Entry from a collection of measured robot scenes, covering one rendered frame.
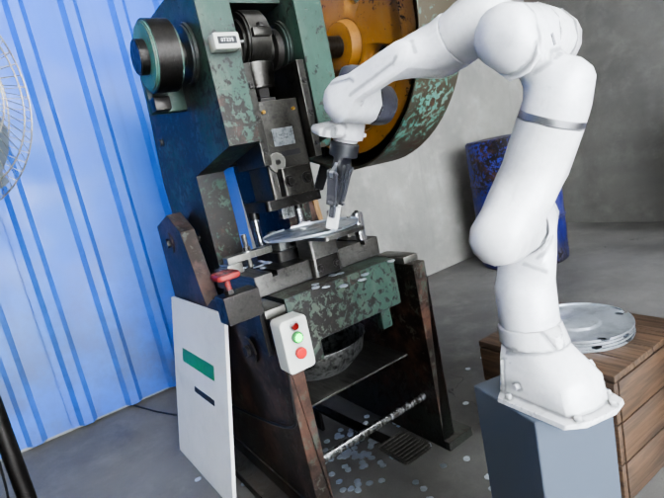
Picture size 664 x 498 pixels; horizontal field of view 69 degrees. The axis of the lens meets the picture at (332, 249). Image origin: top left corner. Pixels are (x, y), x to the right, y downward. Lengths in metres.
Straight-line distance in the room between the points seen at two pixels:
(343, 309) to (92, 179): 1.50
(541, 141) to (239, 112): 0.79
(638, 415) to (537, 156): 0.82
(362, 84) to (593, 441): 0.83
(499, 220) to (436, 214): 2.80
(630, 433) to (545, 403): 0.50
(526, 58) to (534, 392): 0.58
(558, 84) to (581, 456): 0.67
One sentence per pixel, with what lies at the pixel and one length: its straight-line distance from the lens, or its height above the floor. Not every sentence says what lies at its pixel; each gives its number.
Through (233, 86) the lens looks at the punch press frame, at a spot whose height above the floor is 1.21.
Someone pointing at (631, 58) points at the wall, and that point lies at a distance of 4.38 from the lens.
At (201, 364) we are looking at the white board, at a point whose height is 0.40.
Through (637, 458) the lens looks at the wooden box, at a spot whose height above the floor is 0.09.
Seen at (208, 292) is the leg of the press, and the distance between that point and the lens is 1.65.
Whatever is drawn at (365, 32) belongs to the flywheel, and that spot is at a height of 1.34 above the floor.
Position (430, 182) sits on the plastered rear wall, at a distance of 3.60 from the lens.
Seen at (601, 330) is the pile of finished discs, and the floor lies 0.38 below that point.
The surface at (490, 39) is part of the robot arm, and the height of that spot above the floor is 1.11.
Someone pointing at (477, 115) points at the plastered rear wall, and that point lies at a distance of 4.08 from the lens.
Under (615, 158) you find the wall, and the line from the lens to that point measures 4.47.
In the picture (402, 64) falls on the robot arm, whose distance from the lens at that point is 1.00.
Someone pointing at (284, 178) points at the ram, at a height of 0.95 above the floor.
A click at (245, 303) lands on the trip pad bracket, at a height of 0.68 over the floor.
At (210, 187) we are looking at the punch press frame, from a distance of 1.61.
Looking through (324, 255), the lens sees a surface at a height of 0.71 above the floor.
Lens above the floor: 0.98
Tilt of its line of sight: 11 degrees down
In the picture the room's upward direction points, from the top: 12 degrees counter-clockwise
